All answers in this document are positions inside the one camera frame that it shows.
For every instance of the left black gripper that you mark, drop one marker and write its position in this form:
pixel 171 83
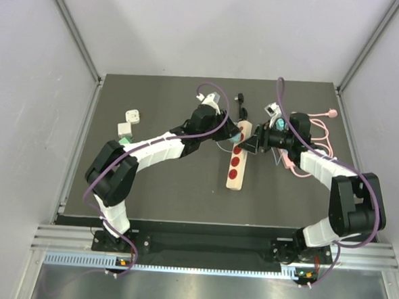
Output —
pixel 230 130

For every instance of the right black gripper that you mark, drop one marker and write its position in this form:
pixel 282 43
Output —
pixel 260 139

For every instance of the beige wooden power strip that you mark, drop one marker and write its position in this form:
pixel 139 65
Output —
pixel 238 158

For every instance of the white square plug adapter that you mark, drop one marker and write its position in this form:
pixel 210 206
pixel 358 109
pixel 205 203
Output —
pixel 132 116

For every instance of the green plug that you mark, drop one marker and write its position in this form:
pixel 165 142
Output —
pixel 125 140

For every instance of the white cube charger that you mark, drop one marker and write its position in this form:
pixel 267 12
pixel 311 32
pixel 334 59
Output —
pixel 124 130

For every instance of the teal plug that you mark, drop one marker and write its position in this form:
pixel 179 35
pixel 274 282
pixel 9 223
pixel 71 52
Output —
pixel 236 138

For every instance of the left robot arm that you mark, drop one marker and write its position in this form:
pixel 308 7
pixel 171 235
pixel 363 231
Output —
pixel 112 173

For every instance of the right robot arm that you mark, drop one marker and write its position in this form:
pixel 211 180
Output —
pixel 355 199

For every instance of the teal charger on pink strip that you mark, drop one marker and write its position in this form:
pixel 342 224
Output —
pixel 280 124

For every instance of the pink power strip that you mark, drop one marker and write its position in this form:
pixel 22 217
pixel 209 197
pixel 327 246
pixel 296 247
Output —
pixel 287 163

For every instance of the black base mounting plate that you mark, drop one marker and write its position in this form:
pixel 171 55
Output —
pixel 177 243

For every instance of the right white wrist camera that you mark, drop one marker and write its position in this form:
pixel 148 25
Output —
pixel 274 112

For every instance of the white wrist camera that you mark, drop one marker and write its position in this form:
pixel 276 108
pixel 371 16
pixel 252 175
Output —
pixel 210 100
pixel 274 112

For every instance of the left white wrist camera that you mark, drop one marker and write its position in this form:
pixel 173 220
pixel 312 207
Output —
pixel 210 100

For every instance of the aluminium frame rail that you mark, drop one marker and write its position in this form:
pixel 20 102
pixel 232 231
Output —
pixel 77 39

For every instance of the slotted grey cable duct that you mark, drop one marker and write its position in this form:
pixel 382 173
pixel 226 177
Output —
pixel 118 263

